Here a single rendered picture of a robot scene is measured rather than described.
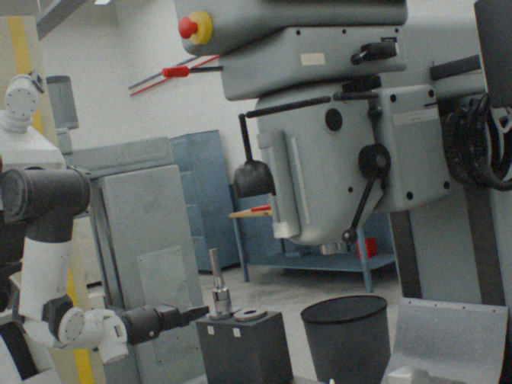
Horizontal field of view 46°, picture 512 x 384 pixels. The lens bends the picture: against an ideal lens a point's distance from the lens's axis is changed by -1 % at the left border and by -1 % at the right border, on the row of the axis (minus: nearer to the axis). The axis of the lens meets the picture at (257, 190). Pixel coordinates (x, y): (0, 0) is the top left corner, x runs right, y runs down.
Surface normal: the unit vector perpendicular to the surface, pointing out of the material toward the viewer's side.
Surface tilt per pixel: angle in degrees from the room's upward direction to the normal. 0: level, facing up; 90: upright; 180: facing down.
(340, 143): 90
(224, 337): 90
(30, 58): 90
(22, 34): 90
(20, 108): 116
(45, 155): 76
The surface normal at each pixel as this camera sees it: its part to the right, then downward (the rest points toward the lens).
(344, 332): -0.11, 0.14
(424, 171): 0.60, -0.07
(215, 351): -0.67, 0.16
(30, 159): 0.71, -0.35
